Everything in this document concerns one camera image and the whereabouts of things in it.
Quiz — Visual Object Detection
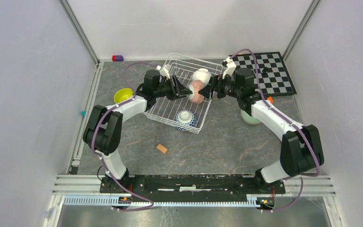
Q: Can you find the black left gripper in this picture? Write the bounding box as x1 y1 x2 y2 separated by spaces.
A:
154 75 192 101

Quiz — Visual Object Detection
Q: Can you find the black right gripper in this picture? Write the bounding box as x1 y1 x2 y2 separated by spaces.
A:
199 72 242 100

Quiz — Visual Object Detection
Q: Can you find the red floral patterned bowl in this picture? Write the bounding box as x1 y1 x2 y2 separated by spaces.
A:
187 80 204 105

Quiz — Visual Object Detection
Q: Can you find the blue white patterned bowl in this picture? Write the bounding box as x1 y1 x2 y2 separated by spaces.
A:
173 109 198 131

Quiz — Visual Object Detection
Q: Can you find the pale green ceramic bowl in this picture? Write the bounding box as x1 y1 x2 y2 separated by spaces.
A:
241 110 261 125

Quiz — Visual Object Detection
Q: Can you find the yellow bowl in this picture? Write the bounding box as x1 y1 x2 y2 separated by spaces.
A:
113 88 133 104

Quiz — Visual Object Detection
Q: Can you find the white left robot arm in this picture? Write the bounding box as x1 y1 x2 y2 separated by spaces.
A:
83 70 194 193

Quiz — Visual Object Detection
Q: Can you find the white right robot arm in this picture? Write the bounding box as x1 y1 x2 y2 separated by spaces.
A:
198 68 324 193

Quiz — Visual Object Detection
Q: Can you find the white ribbed bowl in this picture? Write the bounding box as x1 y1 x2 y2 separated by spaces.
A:
190 68 212 86

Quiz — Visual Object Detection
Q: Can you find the tan wooden block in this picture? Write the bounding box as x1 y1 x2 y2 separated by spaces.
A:
156 144 168 154

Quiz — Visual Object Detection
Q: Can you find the black chess piece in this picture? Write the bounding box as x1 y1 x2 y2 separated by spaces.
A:
261 67 269 74

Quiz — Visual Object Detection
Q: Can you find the red purple block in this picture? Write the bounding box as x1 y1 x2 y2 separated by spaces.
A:
112 55 124 61

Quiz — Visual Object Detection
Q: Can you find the black white chessboard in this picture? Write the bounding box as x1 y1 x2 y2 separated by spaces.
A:
233 52 297 96

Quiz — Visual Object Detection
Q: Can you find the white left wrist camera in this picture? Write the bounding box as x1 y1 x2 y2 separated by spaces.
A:
156 64 171 79

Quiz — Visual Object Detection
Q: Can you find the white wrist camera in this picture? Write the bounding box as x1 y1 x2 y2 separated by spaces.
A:
156 64 171 79
221 57 237 79

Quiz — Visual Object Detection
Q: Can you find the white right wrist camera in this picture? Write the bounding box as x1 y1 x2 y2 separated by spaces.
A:
221 57 237 79

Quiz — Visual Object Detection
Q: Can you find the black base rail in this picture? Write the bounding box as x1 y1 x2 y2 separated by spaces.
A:
100 174 286 203

